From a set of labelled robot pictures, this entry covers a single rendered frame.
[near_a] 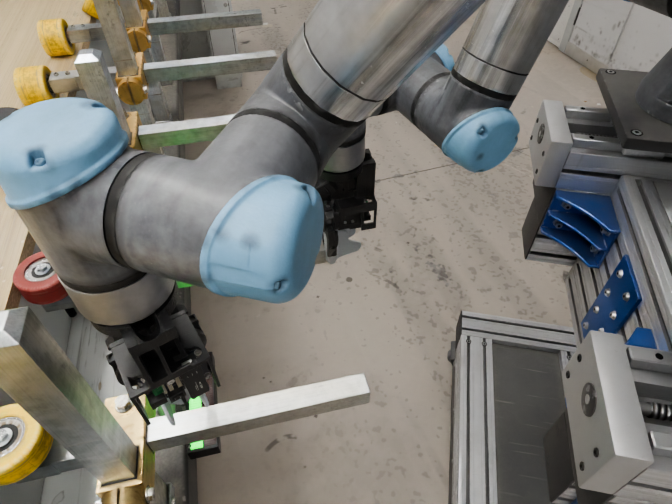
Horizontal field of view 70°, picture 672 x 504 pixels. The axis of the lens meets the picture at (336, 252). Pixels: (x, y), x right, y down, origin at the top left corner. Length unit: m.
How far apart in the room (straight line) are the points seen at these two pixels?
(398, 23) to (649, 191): 0.66
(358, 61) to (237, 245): 0.13
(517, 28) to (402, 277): 1.45
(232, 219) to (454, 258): 1.76
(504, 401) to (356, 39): 1.22
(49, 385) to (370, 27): 0.36
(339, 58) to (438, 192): 2.00
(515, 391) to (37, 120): 1.31
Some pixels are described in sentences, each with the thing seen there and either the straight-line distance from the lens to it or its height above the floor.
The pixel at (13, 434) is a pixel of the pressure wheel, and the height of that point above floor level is 0.90.
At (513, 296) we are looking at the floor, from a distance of 1.93.
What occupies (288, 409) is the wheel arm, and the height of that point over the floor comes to 0.85.
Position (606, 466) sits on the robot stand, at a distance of 0.54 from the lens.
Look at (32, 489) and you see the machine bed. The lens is 0.93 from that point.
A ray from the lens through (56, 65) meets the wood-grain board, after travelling 1.39.
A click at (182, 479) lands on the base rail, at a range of 0.79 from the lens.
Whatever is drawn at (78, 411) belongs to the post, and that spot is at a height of 1.02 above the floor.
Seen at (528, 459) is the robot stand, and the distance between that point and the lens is 1.37.
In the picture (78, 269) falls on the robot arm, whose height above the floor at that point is 1.19.
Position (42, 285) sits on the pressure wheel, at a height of 0.91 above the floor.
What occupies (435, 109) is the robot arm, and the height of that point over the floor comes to 1.14.
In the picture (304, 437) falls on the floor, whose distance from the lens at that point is 1.54.
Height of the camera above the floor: 1.42
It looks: 47 degrees down
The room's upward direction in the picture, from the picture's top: straight up
